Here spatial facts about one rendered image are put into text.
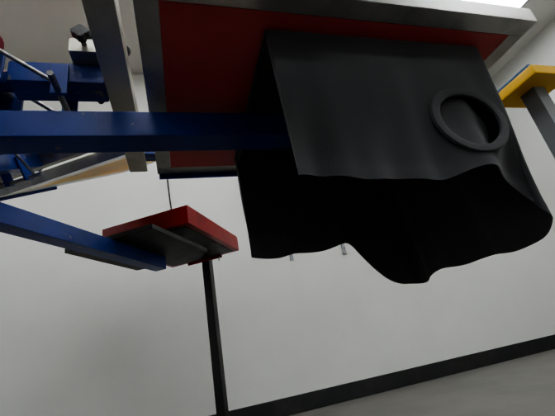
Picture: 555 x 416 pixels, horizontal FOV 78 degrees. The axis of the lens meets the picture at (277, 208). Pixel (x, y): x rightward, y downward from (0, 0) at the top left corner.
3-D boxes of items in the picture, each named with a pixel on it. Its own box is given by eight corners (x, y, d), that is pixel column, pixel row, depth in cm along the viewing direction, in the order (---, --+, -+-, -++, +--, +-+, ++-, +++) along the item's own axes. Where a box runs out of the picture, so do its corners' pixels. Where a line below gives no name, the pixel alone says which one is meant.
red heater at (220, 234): (172, 270, 219) (171, 252, 223) (239, 252, 210) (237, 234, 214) (101, 249, 163) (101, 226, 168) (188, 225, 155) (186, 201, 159)
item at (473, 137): (511, 213, 68) (447, 74, 82) (552, 194, 61) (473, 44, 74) (292, 234, 55) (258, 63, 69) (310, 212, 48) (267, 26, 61)
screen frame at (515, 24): (390, 166, 123) (387, 156, 125) (538, 21, 72) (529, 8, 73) (158, 174, 101) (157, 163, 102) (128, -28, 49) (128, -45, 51)
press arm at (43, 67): (109, 102, 77) (109, 85, 79) (103, 82, 71) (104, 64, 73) (18, 101, 72) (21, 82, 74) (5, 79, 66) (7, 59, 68)
